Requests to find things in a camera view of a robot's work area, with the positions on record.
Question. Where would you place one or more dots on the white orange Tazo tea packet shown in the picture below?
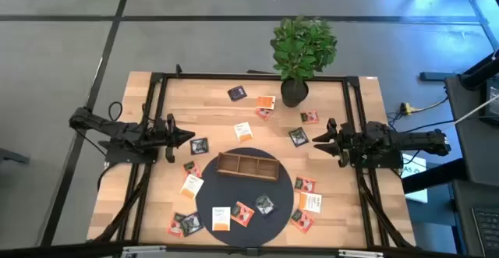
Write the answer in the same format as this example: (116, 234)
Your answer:
(310, 202)
(191, 186)
(221, 219)
(243, 131)

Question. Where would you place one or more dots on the round dark woven placemat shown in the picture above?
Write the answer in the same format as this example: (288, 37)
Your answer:
(273, 228)

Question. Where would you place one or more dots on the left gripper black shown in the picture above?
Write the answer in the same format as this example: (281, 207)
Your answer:
(161, 133)

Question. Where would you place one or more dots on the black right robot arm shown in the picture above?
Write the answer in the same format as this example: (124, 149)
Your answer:
(413, 139)

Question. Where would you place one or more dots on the grey furniture foot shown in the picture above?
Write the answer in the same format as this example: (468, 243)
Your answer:
(13, 157)

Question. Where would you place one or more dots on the dark grey desk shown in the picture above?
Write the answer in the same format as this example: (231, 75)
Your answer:
(468, 153)
(464, 219)

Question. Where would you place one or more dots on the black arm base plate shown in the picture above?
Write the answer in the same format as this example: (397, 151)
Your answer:
(117, 157)
(390, 161)

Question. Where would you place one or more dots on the black bar with silver brackets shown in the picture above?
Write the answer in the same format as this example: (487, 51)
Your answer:
(58, 250)

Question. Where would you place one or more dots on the purple tea packet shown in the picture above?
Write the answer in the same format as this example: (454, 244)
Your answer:
(237, 93)

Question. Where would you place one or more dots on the green plant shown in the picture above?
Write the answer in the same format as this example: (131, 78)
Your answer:
(302, 47)

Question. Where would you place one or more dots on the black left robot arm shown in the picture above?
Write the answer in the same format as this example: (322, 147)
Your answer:
(117, 127)

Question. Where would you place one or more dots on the grey-blue floor foot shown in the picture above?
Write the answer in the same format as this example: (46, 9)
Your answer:
(436, 76)

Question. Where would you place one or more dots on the white printed sign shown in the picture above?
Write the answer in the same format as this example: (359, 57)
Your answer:
(415, 166)

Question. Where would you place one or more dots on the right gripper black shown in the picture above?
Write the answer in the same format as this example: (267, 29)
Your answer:
(351, 139)

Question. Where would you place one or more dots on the black desk leg beam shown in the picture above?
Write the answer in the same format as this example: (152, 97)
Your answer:
(432, 176)

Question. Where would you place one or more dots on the dark blackcurrant tea packet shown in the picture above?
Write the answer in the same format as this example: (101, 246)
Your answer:
(298, 137)
(192, 224)
(265, 205)
(199, 146)

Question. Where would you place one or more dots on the black keyboard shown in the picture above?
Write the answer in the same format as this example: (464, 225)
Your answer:
(487, 227)

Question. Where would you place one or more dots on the yellow power plug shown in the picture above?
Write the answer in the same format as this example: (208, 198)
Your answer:
(407, 108)

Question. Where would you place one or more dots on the wooden three-compartment tea tray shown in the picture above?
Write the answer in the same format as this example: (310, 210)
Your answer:
(247, 166)

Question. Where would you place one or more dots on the orange tea packet white edge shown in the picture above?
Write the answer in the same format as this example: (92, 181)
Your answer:
(266, 102)

